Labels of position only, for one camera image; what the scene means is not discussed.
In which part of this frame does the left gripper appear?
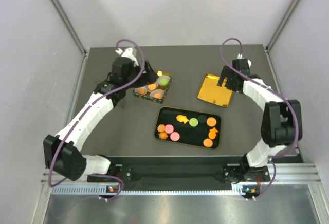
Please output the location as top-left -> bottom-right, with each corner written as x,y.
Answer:
123,59 -> 158,89

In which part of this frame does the orange round biscuit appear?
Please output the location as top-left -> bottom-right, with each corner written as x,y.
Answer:
148,83 -> 157,92

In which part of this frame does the green sandwich cookie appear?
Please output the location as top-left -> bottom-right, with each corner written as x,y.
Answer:
159,78 -> 169,86
189,118 -> 198,127

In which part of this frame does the green christmas cookie tin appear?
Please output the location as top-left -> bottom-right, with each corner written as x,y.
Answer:
133,70 -> 172,104

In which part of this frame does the orange biscuit stack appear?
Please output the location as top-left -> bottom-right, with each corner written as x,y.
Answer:
138,88 -> 147,95

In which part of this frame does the orange swirl cookie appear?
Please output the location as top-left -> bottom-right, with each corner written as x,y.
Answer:
154,93 -> 162,99
158,132 -> 168,140

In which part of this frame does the gold tin lid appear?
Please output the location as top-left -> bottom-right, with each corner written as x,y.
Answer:
197,74 -> 233,108

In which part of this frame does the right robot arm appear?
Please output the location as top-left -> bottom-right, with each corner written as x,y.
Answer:
217,54 -> 302,183

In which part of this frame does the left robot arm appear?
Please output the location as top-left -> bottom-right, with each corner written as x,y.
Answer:
43,57 -> 158,181

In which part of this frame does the orange biscuit top right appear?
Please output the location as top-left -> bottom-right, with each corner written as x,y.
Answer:
206,117 -> 217,127

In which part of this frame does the orange fish cookie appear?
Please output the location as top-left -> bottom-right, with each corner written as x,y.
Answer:
176,115 -> 189,124
208,127 -> 219,140

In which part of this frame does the orange biscuit left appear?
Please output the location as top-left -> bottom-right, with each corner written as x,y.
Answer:
157,124 -> 166,133

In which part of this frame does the pink sandwich cookie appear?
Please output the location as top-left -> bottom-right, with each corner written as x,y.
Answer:
165,124 -> 174,134
170,132 -> 180,142

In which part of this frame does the black gold-rimmed tray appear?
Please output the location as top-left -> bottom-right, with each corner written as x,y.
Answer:
154,107 -> 221,149

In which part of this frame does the orange biscuit bottom right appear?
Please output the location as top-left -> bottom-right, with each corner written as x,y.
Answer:
203,138 -> 213,148

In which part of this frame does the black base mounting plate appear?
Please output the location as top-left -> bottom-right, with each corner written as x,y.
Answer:
86,156 -> 270,185

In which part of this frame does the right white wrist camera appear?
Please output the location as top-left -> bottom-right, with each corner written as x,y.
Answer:
237,53 -> 251,67

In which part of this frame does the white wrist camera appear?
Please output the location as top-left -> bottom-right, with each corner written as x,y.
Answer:
237,53 -> 251,67
115,47 -> 137,62

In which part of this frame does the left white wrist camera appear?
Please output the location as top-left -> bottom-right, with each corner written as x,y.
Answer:
115,47 -> 137,62

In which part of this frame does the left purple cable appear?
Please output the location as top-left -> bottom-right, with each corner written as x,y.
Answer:
48,39 -> 147,201

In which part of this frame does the purple cable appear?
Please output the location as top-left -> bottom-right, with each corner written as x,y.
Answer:
48,39 -> 147,201
220,38 -> 302,200

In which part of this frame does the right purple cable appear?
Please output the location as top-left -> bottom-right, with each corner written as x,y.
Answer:
220,38 -> 302,200

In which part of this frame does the left aluminium frame post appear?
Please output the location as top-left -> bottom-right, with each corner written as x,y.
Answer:
38,0 -> 89,55

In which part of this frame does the aluminium frame post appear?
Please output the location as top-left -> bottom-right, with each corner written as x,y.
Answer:
38,0 -> 89,55
264,0 -> 301,54

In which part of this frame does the grey slotted cable duct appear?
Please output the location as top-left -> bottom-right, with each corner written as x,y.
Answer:
51,182 -> 260,196

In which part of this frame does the right aluminium frame post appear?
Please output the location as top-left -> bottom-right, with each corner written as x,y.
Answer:
264,0 -> 301,54

